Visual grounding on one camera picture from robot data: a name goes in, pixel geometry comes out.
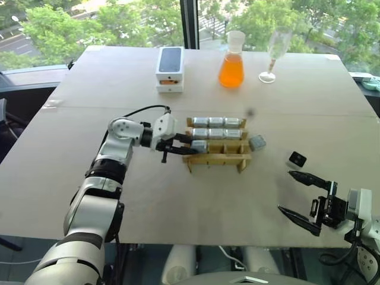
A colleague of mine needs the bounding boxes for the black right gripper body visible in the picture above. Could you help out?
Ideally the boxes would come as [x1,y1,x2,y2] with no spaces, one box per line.
[309,180,349,229]

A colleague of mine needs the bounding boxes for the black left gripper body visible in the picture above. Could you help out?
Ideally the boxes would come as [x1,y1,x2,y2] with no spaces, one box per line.
[154,136,179,164]

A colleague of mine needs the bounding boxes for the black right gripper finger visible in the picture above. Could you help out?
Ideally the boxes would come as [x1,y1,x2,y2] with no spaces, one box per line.
[287,169,331,192]
[277,205,322,237]

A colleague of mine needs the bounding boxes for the wooden battery rack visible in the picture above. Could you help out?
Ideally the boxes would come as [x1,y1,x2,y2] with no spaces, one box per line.
[182,116,254,175]

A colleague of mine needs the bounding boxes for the white phone box gold print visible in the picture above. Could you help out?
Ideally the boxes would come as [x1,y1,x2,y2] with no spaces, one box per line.
[156,80,185,94]

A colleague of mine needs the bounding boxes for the white rounded robot leg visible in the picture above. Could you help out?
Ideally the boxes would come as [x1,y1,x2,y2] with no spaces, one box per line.
[161,245,197,285]
[242,246,280,276]

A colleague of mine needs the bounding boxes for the loose silver battery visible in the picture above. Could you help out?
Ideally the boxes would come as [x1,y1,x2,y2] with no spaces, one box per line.
[248,134,267,153]

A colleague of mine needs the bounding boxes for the white phone box black print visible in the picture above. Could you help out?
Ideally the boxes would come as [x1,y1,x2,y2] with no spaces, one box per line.
[155,46,186,86]

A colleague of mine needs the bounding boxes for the glass flask orange liquid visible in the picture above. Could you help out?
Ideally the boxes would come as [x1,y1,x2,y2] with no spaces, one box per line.
[218,30,246,88]

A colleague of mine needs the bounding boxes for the dark rounded robot torso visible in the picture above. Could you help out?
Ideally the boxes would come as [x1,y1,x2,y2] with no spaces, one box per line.
[182,270,302,285]

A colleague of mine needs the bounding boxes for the teal and white items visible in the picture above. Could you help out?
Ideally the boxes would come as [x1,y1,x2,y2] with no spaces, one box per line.
[348,71,380,97]

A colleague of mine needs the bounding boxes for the clear champagne glass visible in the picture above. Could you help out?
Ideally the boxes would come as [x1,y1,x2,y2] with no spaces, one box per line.
[258,26,294,84]

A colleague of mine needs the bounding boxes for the dark chair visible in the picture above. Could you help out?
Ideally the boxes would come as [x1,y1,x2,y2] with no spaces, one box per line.
[0,97,29,146]

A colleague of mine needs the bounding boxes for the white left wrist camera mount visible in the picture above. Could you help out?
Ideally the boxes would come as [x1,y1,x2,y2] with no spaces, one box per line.
[150,113,179,141]

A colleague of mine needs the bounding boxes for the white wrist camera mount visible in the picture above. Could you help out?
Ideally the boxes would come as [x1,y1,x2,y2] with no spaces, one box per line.
[150,113,179,141]
[346,187,373,222]

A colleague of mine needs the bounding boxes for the black action camera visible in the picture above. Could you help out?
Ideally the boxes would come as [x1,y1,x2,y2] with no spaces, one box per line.
[286,151,308,169]

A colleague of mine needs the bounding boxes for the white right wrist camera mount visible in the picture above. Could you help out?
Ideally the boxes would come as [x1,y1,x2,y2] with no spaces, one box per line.
[346,187,373,222]

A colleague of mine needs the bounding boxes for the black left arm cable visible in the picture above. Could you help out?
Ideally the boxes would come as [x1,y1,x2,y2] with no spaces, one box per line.
[122,104,172,119]

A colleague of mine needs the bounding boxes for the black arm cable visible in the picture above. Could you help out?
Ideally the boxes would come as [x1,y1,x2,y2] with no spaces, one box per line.
[122,104,172,119]
[319,233,362,265]

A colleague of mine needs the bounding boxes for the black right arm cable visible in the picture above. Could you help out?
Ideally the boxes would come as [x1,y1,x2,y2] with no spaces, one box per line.
[319,233,362,265]

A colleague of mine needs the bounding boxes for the white cable under table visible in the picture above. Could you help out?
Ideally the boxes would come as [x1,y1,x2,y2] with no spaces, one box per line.
[218,245,246,271]

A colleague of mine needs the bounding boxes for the black window frame post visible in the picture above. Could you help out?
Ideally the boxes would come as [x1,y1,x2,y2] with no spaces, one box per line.
[179,0,200,50]

